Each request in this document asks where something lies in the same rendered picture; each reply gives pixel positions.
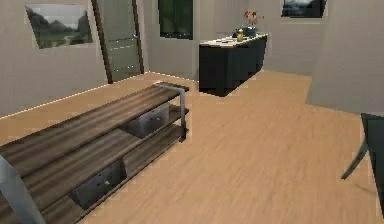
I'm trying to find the red flowers in dark pot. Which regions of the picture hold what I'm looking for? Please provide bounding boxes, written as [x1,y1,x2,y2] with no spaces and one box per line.
[243,9,259,38]

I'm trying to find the framed landscape picture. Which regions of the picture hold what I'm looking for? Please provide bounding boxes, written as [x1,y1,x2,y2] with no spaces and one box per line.
[24,3,94,50]

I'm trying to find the black sideboard cabinet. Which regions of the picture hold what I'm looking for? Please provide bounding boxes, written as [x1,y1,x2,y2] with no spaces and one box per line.
[198,33,269,98]

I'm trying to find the grey storage box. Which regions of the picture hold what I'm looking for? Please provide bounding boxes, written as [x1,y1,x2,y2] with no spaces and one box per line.
[70,158,128,210]
[125,103,170,139]

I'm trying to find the brown wooden shelf rack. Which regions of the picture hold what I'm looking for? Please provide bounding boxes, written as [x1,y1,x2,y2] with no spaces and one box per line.
[0,81,190,224]

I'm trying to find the dark framed picture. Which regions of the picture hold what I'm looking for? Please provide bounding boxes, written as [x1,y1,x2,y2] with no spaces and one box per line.
[281,0,328,19]

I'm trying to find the dark window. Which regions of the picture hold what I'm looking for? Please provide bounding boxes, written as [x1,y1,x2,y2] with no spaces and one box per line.
[157,0,194,41]

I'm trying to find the grey-green room door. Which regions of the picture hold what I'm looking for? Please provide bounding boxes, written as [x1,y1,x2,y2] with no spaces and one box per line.
[91,0,145,84]

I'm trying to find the dark grey chair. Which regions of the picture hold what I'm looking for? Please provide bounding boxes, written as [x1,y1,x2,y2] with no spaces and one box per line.
[340,112,384,214]

